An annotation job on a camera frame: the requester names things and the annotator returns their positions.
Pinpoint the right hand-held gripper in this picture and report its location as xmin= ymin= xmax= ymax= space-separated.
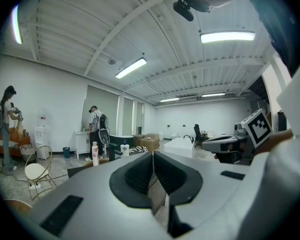
xmin=201 ymin=108 xmax=274 ymax=165

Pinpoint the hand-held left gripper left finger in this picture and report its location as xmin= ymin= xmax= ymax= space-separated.
xmin=109 ymin=151 xmax=155 ymax=209

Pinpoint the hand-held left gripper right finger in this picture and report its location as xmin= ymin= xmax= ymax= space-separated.
xmin=153 ymin=150 xmax=204 ymax=206

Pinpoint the person's right forearm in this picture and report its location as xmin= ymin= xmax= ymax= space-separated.
xmin=255 ymin=128 xmax=295 ymax=155

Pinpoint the black office chair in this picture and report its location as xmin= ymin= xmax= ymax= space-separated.
xmin=193 ymin=123 xmax=204 ymax=149

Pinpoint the brown cardboard piece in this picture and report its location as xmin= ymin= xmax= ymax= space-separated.
xmin=148 ymin=174 xmax=170 ymax=215

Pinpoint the white bathtub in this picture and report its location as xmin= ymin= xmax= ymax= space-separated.
xmin=163 ymin=136 xmax=196 ymax=159

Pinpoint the striped cloth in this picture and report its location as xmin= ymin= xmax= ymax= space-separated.
xmin=128 ymin=145 xmax=149 ymax=155

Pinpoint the white pump bottle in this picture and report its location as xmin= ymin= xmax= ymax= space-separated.
xmin=119 ymin=139 xmax=130 ymax=158

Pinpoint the cardboard box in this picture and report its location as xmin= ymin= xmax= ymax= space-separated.
xmin=139 ymin=133 xmax=161 ymax=153
xmin=133 ymin=133 xmax=147 ymax=148

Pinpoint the black bathtub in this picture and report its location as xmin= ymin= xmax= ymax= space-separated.
xmin=108 ymin=134 xmax=135 ymax=150

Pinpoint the pink bottle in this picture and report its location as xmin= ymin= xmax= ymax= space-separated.
xmin=90 ymin=141 xmax=100 ymax=167

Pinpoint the black standing fan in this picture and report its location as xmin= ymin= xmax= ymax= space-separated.
xmin=97 ymin=128 xmax=112 ymax=158

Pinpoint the white vanity cabinet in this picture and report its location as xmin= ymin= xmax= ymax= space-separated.
xmin=74 ymin=130 xmax=92 ymax=160

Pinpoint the grey roller blind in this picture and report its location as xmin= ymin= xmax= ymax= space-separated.
xmin=81 ymin=84 xmax=121 ymax=136

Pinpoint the white water dispenser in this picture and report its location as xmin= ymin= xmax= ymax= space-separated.
xmin=34 ymin=124 xmax=52 ymax=160

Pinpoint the white woven basket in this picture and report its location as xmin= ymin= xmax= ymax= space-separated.
xmin=19 ymin=144 xmax=37 ymax=163

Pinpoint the orange sofa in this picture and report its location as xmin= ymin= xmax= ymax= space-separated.
xmin=0 ymin=125 xmax=31 ymax=158

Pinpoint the gold wire chair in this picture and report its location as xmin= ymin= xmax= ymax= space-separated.
xmin=24 ymin=145 xmax=58 ymax=201

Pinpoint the black backpack strap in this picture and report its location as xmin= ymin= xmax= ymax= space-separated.
xmin=247 ymin=0 xmax=300 ymax=78

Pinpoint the black head-worn camera rig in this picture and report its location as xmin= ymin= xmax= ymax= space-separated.
xmin=172 ymin=0 xmax=216 ymax=23

